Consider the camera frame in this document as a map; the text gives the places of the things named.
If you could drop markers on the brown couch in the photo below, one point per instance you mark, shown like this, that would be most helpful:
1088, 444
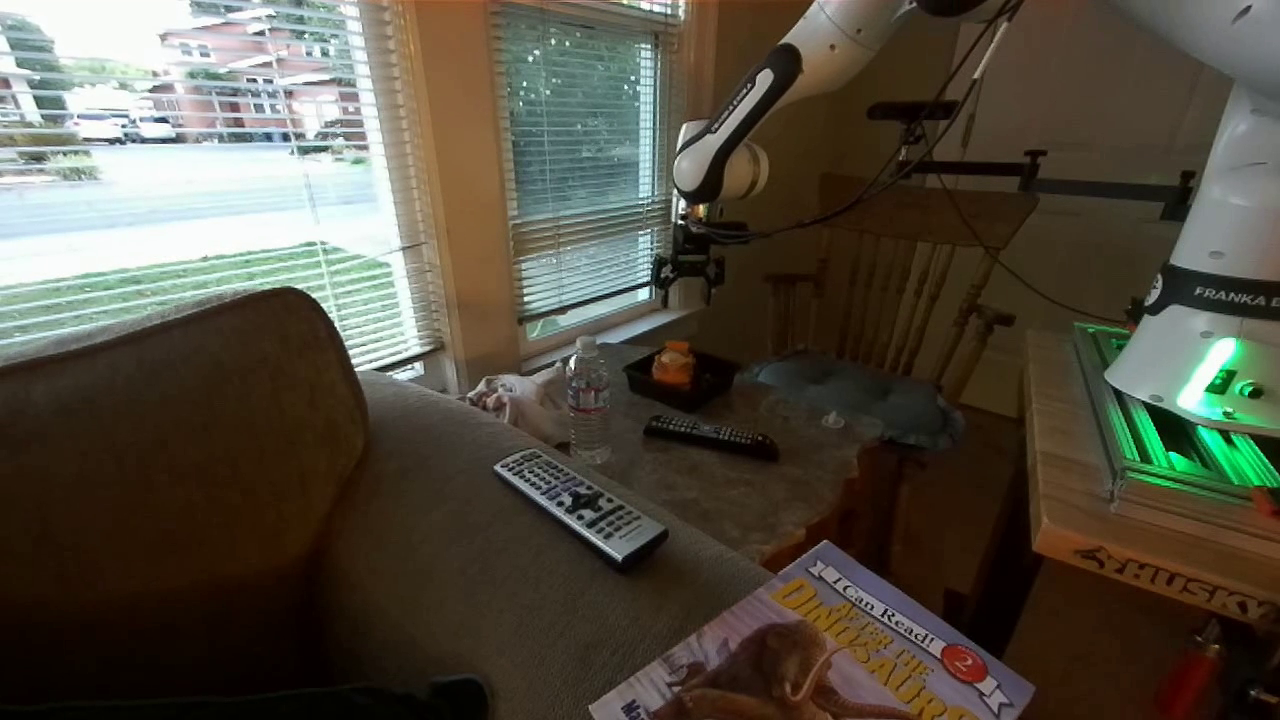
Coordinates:
215, 513

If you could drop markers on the camera on black mount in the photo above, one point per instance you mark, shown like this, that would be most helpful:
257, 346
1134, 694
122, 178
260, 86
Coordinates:
1029, 168

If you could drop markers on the wooden crate robot stand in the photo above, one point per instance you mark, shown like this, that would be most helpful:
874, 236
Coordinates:
1139, 493

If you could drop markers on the dog cover magazine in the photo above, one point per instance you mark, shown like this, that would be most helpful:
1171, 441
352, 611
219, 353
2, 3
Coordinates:
823, 641

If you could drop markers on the white knitted cloth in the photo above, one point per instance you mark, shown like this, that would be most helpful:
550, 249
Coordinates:
522, 400

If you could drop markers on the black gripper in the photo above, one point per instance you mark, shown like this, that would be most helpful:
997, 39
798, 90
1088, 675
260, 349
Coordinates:
699, 249

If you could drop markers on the black remote control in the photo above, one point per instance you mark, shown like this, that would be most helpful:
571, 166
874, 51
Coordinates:
713, 436

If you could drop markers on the silver remote control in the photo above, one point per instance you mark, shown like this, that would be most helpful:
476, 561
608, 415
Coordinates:
605, 520

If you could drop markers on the wooden rocking chair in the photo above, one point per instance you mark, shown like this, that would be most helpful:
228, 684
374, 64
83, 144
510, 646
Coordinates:
898, 282

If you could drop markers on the black square tray box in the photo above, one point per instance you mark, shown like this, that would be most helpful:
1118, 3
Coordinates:
713, 377

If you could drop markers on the clear plastic water bottle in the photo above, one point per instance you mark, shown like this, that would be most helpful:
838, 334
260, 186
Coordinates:
588, 400

